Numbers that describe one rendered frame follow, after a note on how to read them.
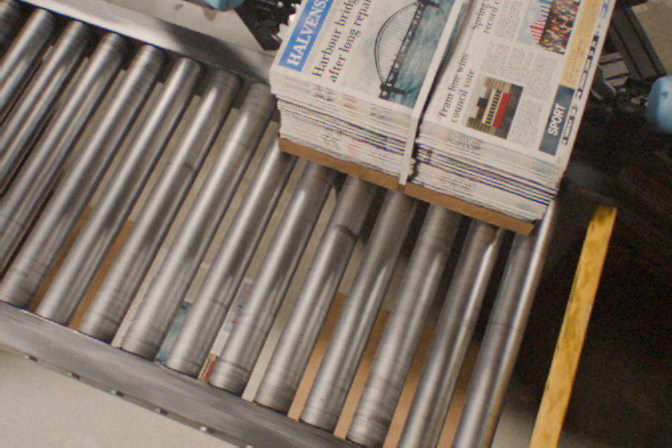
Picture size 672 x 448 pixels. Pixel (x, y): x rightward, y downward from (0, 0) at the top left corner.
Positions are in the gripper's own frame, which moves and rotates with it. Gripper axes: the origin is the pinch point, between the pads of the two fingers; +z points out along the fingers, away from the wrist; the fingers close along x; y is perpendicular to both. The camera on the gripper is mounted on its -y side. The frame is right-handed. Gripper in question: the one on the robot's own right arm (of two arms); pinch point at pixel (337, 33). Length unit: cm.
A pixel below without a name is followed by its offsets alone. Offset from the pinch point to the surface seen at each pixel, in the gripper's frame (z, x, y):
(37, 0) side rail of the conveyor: -47.8, -11.6, -0.2
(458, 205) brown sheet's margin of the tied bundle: 26.8, -22.9, 2.8
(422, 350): 31, -23, -80
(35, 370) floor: -52, -60, -80
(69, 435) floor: -37, -70, -80
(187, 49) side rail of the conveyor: -21.0, -11.3, -0.2
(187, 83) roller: -18.5, -16.8, -0.7
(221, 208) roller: -4.9, -33.9, -1.3
